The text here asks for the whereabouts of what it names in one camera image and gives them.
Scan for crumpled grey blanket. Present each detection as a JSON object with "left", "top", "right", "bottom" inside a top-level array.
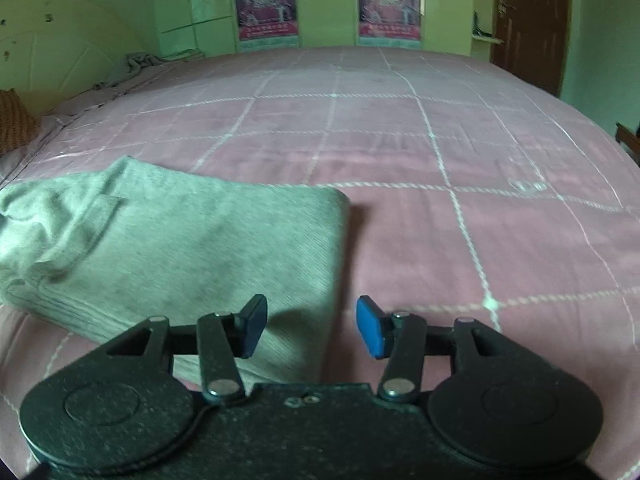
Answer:
[{"left": 95, "top": 51, "right": 207, "bottom": 89}]

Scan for grey pants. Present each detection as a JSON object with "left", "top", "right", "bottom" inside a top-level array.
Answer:
[{"left": 0, "top": 156, "right": 352, "bottom": 387}]

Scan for orange patterned pillow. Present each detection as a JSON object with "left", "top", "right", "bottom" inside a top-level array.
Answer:
[{"left": 0, "top": 89, "right": 41, "bottom": 155}]

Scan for wooden chair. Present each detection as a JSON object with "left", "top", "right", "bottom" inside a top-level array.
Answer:
[{"left": 615, "top": 122, "right": 640, "bottom": 167}]

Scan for pink checked bed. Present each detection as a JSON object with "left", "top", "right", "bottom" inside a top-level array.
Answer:
[{"left": 0, "top": 45, "right": 640, "bottom": 480}]

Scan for cream headboard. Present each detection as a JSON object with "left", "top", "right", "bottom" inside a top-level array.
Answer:
[{"left": 0, "top": 0, "right": 152, "bottom": 117}]

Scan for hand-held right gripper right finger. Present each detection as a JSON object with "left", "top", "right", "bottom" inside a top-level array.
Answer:
[{"left": 355, "top": 295, "right": 507, "bottom": 405}]

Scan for pale green wardrobe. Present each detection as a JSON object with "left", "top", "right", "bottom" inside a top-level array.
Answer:
[{"left": 150, "top": 0, "right": 477, "bottom": 59}]

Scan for brown wooden door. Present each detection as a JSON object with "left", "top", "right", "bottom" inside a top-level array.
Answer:
[{"left": 490, "top": 0, "right": 572, "bottom": 99}]

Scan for pale corner shelf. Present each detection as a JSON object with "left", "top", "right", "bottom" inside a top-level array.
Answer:
[{"left": 470, "top": 0, "right": 506, "bottom": 59}]

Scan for red calendar poster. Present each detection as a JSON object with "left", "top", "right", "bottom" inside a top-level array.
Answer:
[
  {"left": 232, "top": 0, "right": 300, "bottom": 52},
  {"left": 356, "top": 0, "right": 424, "bottom": 51}
]

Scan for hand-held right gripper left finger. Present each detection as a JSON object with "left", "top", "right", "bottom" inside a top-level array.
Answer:
[{"left": 106, "top": 294, "right": 269, "bottom": 406}]

